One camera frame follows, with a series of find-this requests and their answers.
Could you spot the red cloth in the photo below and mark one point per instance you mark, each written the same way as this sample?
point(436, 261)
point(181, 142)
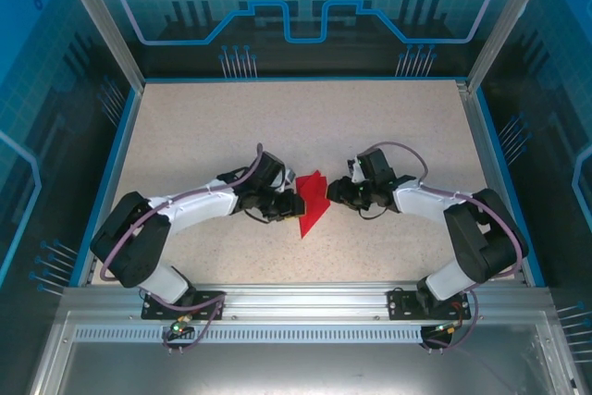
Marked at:
point(314, 210)

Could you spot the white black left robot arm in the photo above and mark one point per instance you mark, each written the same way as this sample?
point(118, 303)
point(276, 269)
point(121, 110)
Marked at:
point(203, 205)

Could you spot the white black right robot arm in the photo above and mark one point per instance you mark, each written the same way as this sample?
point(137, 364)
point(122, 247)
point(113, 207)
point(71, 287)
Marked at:
point(421, 203)

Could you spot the metal tray sheet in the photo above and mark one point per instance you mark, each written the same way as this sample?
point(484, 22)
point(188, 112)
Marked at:
point(296, 372)

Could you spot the blue table edge trim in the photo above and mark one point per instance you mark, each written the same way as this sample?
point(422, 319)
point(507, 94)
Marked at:
point(300, 79)
point(111, 182)
point(507, 182)

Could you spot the slotted aluminium strip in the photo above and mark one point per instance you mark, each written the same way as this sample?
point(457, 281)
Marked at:
point(277, 335)

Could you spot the blue grid-print panel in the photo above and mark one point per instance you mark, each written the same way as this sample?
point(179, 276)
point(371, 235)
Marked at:
point(555, 90)
point(37, 90)

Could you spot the aluminium frame beam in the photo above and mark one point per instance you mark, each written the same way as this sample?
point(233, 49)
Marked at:
point(305, 302)

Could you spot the aluminium table edge rail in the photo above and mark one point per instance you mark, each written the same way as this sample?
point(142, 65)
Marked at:
point(481, 136)

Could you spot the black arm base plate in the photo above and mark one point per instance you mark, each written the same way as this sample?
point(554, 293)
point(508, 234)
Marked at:
point(149, 312)
point(402, 312)

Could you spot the aluminium enclosure post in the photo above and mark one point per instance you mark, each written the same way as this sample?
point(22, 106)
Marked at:
point(107, 29)
point(500, 20)

